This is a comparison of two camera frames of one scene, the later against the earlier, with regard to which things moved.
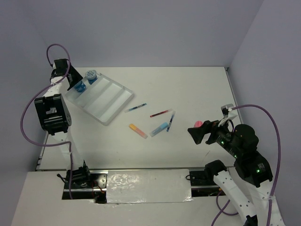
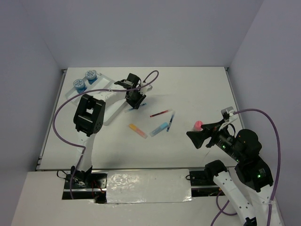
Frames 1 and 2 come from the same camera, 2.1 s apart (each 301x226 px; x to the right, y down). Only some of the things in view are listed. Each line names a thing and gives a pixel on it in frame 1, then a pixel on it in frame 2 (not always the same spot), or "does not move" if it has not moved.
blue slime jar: [80, 87] does not move
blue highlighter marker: [164, 125] does not move
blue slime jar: [91, 76] does not move
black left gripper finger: [73, 76] -> [138, 101]
